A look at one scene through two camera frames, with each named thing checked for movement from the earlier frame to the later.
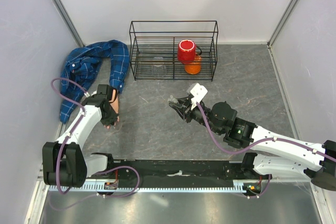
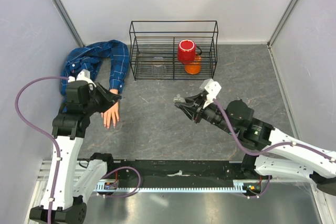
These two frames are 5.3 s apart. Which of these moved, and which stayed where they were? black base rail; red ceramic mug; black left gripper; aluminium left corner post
Moved: black left gripper
Stayed: red ceramic mug; aluminium left corner post; black base rail
